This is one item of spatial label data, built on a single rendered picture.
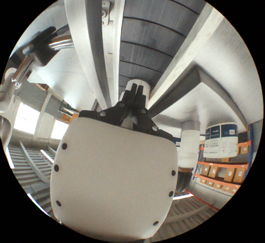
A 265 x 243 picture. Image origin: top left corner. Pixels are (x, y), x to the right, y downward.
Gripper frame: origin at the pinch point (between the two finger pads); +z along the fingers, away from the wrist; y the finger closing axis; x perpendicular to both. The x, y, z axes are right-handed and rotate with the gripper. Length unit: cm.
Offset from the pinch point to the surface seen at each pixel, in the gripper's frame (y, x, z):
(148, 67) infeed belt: 0.9, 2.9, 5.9
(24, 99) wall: -521, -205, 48
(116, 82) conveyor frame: -4.7, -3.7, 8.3
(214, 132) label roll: 38.0, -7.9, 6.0
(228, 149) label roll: 40.8, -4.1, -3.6
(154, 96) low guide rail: 3.4, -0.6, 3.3
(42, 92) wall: -509, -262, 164
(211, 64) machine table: 13.8, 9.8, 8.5
